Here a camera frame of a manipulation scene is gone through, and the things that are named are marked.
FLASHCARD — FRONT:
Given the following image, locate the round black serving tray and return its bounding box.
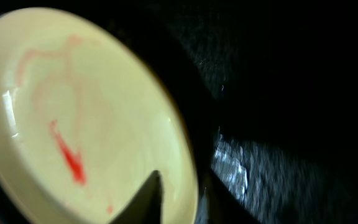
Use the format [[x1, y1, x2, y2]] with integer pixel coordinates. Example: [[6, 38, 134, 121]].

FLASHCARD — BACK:
[[0, 1, 358, 223]]

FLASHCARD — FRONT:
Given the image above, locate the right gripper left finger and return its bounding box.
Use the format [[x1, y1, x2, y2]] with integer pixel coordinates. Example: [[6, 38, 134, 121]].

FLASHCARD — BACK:
[[110, 170, 163, 224]]

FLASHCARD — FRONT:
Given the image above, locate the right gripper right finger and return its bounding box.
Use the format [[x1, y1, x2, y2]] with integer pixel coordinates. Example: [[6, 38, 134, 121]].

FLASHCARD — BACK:
[[204, 169, 260, 224]]

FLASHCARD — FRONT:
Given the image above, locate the yellow plate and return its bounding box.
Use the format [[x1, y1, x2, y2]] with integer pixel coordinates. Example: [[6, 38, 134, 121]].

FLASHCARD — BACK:
[[0, 7, 198, 223]]

